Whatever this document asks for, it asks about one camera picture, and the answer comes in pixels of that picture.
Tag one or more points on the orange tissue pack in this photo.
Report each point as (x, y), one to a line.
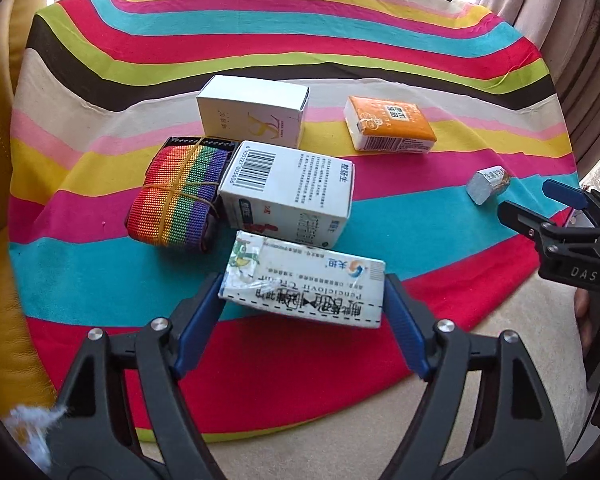
(387, 124)

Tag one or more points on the colourful striped cloth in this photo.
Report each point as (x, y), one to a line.
(290, 50)

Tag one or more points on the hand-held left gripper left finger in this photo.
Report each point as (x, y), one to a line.
(200, 320)

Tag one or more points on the yellow leather sofa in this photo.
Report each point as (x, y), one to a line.
(2, 280)

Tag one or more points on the white ointment box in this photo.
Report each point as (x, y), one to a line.
(300, 285)

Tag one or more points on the white fluff tuft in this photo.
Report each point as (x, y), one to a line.
(32, 422)

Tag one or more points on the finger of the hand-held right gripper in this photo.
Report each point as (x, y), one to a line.
(562, 194)
(522, 217)

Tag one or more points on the white box with gold print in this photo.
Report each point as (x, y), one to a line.
(252, 110)

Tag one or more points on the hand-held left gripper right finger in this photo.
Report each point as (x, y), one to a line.
(404, 317)

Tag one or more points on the person's right hand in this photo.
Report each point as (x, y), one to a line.
(582, 317)

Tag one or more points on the beige curtain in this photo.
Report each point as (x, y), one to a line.
(565, 40)

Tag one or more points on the white barcode medicine box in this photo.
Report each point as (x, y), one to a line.
(285, 187)

